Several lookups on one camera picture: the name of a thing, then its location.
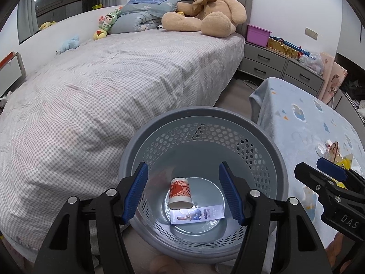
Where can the yellow plush toy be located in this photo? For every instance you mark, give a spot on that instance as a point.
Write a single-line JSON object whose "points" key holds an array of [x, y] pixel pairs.
{"points": [[47, 25]]}

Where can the pink cartoon board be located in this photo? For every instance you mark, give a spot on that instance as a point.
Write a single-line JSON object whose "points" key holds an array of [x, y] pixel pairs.
{"points": [[333, 77]]}

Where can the small yellow toy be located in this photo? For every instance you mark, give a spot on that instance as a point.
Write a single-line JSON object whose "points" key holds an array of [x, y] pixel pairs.
{"points": [[180, 13]]}

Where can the grey perforated plastic basket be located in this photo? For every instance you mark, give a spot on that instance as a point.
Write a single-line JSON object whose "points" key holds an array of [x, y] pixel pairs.
{"points": [[185, 142]]}

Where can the purple plastic box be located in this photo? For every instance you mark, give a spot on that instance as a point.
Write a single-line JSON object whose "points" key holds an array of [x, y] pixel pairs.
{"points": [[258, 35]]}

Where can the beige wall outlet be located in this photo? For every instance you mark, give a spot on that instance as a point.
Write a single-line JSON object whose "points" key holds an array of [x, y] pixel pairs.
{"points": [[311, 33]]}

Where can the green hooded plush doll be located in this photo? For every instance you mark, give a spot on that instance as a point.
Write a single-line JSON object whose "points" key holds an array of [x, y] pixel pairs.
{"points": [[109, 20]]}

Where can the red patterned paper cup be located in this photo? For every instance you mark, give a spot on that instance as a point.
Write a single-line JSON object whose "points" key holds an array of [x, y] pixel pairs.
{"points": [[180, 191]]}

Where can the dark furniture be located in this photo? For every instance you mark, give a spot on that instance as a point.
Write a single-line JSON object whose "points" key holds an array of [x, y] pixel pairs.
{"points": [[353, 74]]}

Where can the dark window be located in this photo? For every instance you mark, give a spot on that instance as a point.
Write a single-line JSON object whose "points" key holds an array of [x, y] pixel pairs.
{"points": [[65, 2]]}

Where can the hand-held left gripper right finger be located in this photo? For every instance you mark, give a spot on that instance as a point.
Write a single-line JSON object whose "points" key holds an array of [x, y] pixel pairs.
{"points": [[231, 194]]}

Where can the small yellow green box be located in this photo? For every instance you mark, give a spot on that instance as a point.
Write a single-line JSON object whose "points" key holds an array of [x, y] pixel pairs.
{"points": [[97, 6]]}

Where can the folded light blue quilt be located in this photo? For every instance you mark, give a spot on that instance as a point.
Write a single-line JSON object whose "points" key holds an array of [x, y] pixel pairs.
{"points": [[134, 20]]}

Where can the clear plastic bag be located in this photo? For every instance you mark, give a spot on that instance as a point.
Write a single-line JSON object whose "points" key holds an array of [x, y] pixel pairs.
{"points": [[312, 62]]}

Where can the small purple white carton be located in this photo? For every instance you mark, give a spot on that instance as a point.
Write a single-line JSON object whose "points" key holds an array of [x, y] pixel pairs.
{"points": [[199, 214]]}

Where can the light blue plush toy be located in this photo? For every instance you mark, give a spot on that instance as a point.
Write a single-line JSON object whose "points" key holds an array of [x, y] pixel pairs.
{"points": [[70, 44]]}

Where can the yellow plush with red heart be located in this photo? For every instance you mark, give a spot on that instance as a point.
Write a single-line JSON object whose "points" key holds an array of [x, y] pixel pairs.
{"points": [[99, 35]]}

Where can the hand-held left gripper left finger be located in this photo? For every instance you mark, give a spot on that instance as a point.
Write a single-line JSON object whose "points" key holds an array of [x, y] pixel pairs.
{"points": [[137, 191]]}

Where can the gold gift box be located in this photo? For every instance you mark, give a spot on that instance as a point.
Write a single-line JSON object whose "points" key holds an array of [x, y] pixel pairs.
{"points": [[282, 48]]}

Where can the red white snack packet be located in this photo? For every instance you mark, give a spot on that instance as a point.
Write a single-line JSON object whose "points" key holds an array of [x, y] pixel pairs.
{"points": [[334, 149]]}

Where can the person's right hand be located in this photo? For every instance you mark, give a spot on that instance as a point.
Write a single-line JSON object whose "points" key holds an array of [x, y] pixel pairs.
{"points": [[349, 248]]}

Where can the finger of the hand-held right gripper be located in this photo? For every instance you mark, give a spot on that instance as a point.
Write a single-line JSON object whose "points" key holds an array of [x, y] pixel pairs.
{"points": [[310, 175], [330, 168]]}

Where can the grey drawer cabinet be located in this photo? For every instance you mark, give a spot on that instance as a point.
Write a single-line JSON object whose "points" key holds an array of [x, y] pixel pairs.
{"points": [[262, 60], [303, 75]]}

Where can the grey checkered bed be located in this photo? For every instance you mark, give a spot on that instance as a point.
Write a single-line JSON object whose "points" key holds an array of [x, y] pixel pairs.
{"points": [[114, 77]]}

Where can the grey white side cabinet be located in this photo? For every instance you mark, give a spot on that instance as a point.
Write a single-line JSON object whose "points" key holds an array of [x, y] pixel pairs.
{"points": [[12, 71]]}

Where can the light blue printed blanket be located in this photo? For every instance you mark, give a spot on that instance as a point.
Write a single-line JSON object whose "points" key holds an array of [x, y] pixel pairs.
{"points": [[299, 125]]}

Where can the large beige teddy bear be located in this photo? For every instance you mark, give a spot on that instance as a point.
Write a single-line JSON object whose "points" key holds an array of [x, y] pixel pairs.
{"points": [[216, 8]]}

